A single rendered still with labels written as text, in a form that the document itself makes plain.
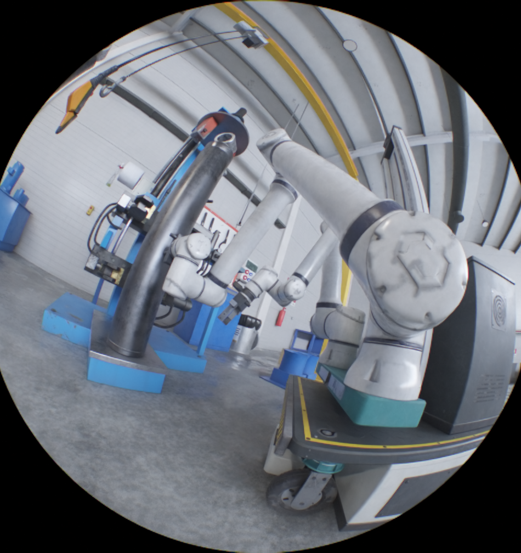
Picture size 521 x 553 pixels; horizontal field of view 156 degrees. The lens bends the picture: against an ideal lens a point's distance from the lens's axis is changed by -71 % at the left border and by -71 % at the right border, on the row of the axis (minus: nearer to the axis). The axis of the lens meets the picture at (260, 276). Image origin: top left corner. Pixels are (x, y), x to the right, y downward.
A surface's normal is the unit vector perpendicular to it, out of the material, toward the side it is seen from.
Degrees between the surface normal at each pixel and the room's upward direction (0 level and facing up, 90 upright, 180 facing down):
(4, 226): 90
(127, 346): 90
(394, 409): 90
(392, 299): 110
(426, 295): 100
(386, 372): 68
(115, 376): 90
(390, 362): 77
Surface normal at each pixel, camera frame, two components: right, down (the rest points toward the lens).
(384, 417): -0.16, -0.32
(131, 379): 0.73, 0.05
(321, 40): -0.22, 0.92
